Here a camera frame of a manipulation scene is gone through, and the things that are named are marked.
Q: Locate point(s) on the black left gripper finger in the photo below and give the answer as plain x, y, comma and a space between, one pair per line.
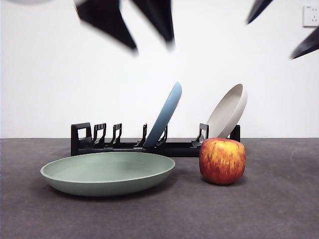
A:
102, 15
159, 15

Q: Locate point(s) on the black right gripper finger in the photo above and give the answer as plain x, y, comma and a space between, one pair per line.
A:
309, 43
260, 7

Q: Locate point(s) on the red yellow apple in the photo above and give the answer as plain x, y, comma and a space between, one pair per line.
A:
221, 161

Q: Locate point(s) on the green plate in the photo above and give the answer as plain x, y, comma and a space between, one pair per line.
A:
107, 174

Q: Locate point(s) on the blue plate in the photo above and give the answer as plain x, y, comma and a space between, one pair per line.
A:
167, 112

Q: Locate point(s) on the beige plate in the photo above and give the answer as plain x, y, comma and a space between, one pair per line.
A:
226, 114

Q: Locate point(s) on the black plate rack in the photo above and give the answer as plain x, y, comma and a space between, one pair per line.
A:
174, 150

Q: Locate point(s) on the white wall socket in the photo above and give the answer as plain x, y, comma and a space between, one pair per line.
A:
311, 16

